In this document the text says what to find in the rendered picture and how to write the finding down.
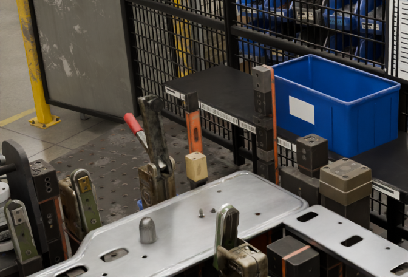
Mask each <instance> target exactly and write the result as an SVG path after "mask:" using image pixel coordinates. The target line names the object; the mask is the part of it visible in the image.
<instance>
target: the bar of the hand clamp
mask: <svg viewBox="0 0 408 277"><path fill-rule="evenodd" d="M138 102H139V106H140V112H141V117H142V121H143V127H144V133H145V137H146V143H147V146H148V152H149V158H150V161H151V163H153V164H154V165H155V166H156V168H157V174H158V177H157V178H159V177H161V174H160V168H159V164H158V158H157V156H160V155H161V159H162V161H163V162H164V163H166V168H165V169H164V172H166V173H169V174H170V173H172V169H171V163H170V159H169V153H168V147H167V143H166V137H165V131H164V127H163V122H162V115H161V110H162V109H163V105H164V104H163V101H162V100H161V99H160V98H158V96H157V95H155V94H150V95H147V96H144V97H140V98H138Z"/></svg>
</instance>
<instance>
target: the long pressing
mask: <svg viewBox="0 0 408 277"><path fill-rule="evenodd" d="M217 191H221V192H219V193H218V192H217ZM226 203H230V204H231V205H233V206H234V207H235V208H236V209H237V210H238V211H239V213H240V214H239V226H238V227H237V229H238V236H237V237H239V238H241V239H243V240H244V241H245V242H247V241H250V240H252V239H254V238H256V237H258V236H260V235H262V234H264V233H266V232H268V231H271V230H273V229H275V228H277V227H280V226H281V225H283V224H284V223H283V222H282V221H283V219H285V218H287V217H289V216H291V215H294V214H296V213H298V212H300V211H302V210H304V209H306V208H308V207H309V204H308V202H307V201H306V200H305V199H303V198H301V197H299V196H297V195H295V194H293V193H291V192H289V191H287V190H286V189H284V188H282V187H280V186H278V185H276V184H275V183H273V182H270V181H269V180H267V179H264V178H263V177H261V176H259V175H257V174H255V173H252V172H251V171H247V170H242V171H237V172H234V173H232V174H229V175H227V176H225V177H222V178H219V179H217V180H215V181H212V182H210V183H207V184H205V185H202V186H200V187H198V188H195V189H193V190H190V191H187V192H185V193H183V194H180V195H178V196H175V197H173V198H170V199H168V200H165V201H163V202H160V203H158V204H156V205H153V206H151V207H148V208H145V209H144V210H141V211H138V212H136V213H134V214H131V215H128V216H126V217H123V218H121V219H119V220H117V221H114V222H111V223H109V224H106V225H104V226H102V227H99V228H96V229H94V230H92V231H91V232H89V233H88V234H87V235H85V237H84V239H83V241H82V243H81V244H80V246H79V248H78V250H77V251H76V253H75V254H74V255H73V256H72V257H71V258H69V259H67V260H65V261H62V262H60V263H57V264H55V265H53V266H50V267H48V268H45V269H44V270H41V271H38V272H36V273H34V274H32V275H29V276H26V277H57V276H58V275H60V274H62V273H64V272H67V271H69V270H71V269H73V268H76V267H79V266H84V267H85V268H86V269H87V270H88V271H87V272H86V273H83V274H81V275H78V276H76V277H173V276H175V275H178V274H179V273H181V272H184V271H185V270H188V269H190V268H192V267H194V266H196V265H199V264H201V263H203V262H205V261H207V260H209V259H211V258H213V257H214V241H215V232H216V215H217V212H218V210H219V208H220V207H221V206H222V205H224V204H226ZM212 208H215V210H216V212H215V213H212V212H211V211H212ZM199 209H202V210H203V215H204V217H203V218H199ZM256 213H260V215H256ZM143 217H150V218H151V219H152V220H153V221H154V224H155V230H156V235H157V240H156V241H155V242H153V243H151V244H143V243H141V242H140V232H139V223H140V220H141V219H142V218H143ZM118 249H123V250H125V251H126V252H127V254H126V255H124V256H122V257H120V258H117V259H115V260H113V261H111V262H104V261H102V260H101V259H100V258H101V257H102V256H104V255H106V254H108V253H111V252H113V251H115V250H118ZM143 256H147V258H142V257H143ZM105 273H106V274H107V275H106V276H102V274H105Z"/></svg>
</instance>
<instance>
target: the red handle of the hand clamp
mask: <svg viewBox="0 0 408 277"><path fill-rule="evenodd" d="M124 120H125V122H126V123H127V125H128V126H129V128H130V129H131V131H132V132H133V134H134V135H135V136H136V137H137V138H138V140H139V141H140V143H141V144H142V146H143V147H144V149H145V151H146V152H147V154H148V155H149V152H148V146H147V143H146V137H145V134H144V132H143V129H142V128H141V126H140V125H139V123H138V121H137V120H136V119H135V117H134V116H133V114H132V113H126V114H125V115H124ZM157 158H158V164H159V168H160V171H163V170H164V169H165V168H166V163H164V162H163V161H162V159H161V157H160V156H157Z"/></svg>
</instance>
